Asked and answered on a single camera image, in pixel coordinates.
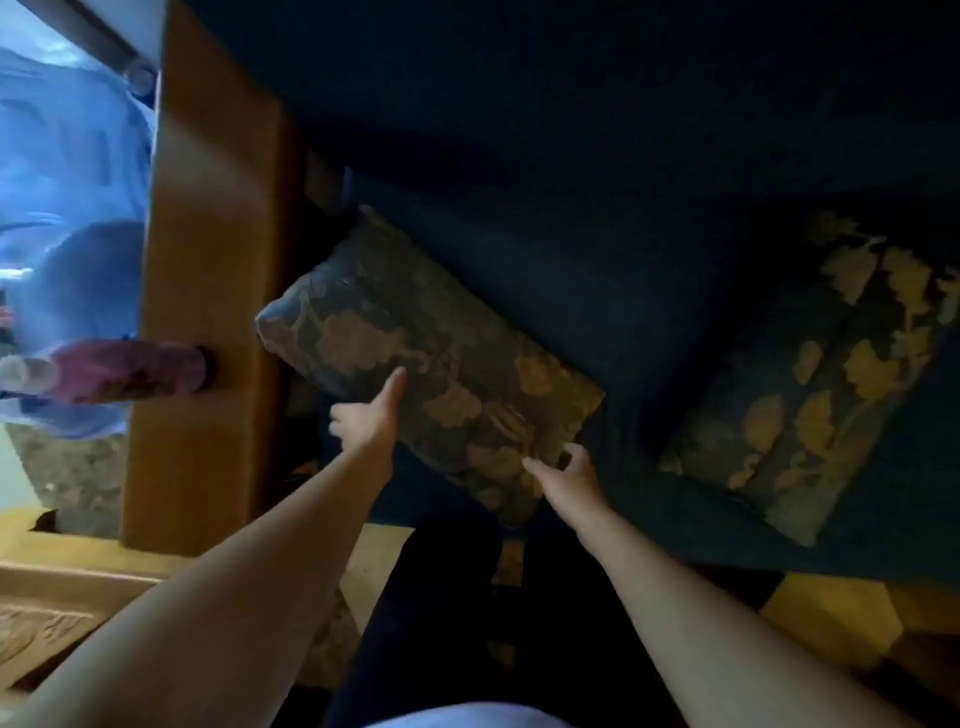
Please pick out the person's right hand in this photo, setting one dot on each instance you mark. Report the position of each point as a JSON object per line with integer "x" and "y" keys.
{"x": 574, "y": 491}

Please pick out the person's left hand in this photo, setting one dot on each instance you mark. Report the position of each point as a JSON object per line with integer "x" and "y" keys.
{"x": 367, "y": 427}

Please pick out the dark leaf-patterned cushion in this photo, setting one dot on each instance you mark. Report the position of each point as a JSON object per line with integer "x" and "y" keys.
{"x": 817, "y": 405}
{"x": 420, "y": 352}

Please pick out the dark blue sofa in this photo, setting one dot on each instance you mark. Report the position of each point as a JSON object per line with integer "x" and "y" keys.
{"x": 600, "y": 150}

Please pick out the person's right forearm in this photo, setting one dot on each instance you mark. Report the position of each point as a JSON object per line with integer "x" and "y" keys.
{"x": 712, "y": 637}

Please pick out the person's left forearm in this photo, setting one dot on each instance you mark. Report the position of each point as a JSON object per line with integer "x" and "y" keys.
{"x": 225, "y": 615}

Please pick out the person's dark trousers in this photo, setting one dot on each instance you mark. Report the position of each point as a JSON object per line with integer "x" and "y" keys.
{"x": 450, "y": 622}

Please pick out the wooden sofa armrest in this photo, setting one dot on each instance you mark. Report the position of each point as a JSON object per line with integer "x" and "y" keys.
{"x": 202, "y": 300}

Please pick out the person's white shirt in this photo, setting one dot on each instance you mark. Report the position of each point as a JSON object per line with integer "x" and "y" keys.
{"x": 472, "y": 716}

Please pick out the purple bottle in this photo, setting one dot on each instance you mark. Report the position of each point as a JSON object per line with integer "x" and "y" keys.
{"x": 127, "y": 371}

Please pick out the grey stone block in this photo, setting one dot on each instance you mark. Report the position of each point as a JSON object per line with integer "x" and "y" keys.
{"x": 75, "y": 480}

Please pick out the low wooden step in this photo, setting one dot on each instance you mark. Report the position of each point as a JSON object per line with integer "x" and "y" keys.
{"x": 60, "y": 585}

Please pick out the light blue curtain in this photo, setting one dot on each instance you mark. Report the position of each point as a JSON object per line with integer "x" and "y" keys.
{"x": 67, "y": 187}

